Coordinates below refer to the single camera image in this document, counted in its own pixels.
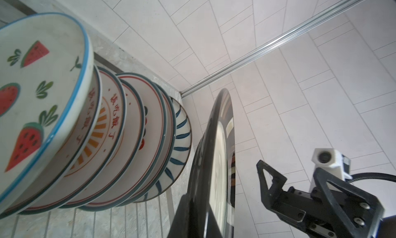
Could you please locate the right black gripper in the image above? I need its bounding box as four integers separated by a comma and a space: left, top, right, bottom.
256, 160, 396, 238

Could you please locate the red rimmed plate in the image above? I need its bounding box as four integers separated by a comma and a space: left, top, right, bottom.
77, 72, 177, 212
62, 80, 145, 211

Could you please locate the black rimmed mirror plate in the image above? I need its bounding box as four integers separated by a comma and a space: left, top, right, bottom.
186, 89, 236, 238

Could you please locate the blue striped white plate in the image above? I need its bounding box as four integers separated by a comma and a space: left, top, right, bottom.
129, 98, 192, 203

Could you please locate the strawberry pattern white plate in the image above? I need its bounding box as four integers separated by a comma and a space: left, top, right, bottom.
1, 12, 93, 212

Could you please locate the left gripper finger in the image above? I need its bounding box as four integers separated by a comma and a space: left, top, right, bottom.
168, 194, 198, 238

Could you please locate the metal wire dish rack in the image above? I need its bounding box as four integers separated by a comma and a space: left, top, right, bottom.
1, 0, 180, 238

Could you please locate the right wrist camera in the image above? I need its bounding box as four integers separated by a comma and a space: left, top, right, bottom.
312, 148, 352, 181

